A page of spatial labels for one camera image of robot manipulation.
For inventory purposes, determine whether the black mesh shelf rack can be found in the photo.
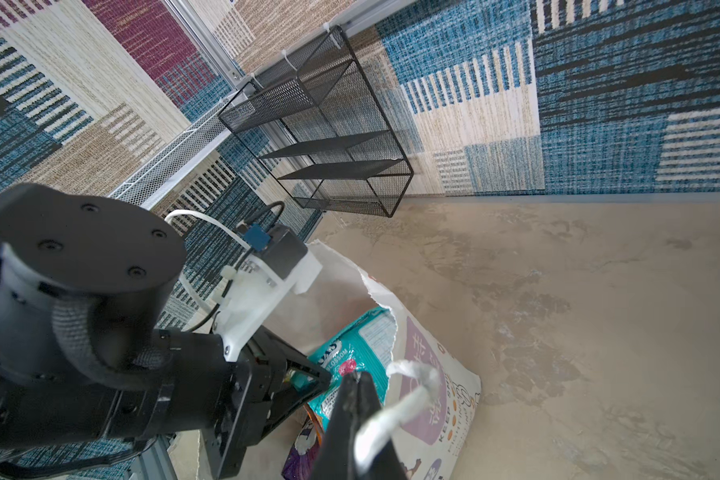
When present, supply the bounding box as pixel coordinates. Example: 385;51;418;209
218;26;414;218

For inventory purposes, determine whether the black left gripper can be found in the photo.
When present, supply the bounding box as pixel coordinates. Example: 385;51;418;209
201;327;331;479

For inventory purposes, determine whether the white wire basket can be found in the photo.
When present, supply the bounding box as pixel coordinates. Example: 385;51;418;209
109;102;234;210

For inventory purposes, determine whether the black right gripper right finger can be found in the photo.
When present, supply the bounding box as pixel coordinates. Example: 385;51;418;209
359;383;405;479

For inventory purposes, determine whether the teal Fox's candy bag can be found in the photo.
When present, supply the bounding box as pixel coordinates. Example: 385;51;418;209
307;307;397;431

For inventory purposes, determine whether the purple Fox's candy bag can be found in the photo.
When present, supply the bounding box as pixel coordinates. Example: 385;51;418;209
281;415;324;480

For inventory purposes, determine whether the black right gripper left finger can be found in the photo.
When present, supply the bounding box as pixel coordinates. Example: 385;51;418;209
310;372;363;480

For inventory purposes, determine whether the white paper bag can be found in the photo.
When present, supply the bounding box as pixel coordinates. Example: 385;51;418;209
265;241;482;479

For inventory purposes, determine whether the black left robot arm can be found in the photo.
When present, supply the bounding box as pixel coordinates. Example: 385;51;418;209
0;183;331;479

